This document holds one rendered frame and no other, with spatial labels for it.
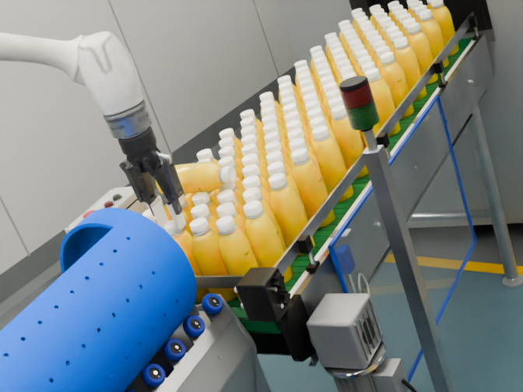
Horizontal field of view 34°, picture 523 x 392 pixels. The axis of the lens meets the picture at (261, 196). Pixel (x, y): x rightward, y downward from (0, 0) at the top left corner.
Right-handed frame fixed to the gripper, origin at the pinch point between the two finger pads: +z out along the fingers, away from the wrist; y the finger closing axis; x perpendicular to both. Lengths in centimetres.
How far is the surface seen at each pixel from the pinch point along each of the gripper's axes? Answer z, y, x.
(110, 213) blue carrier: -12.0, 4.5, -19.8
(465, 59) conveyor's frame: 22, 25, 132
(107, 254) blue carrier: -9.4, 10.8, -30.5
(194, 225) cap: 2.1, 7.4, -1.8
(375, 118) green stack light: -6.0, 41.5, 25.5
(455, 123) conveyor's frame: 34, 25, 110
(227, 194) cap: 2.1, 8.2, 11.4
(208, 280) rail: 14.2, 7.6, -4.5
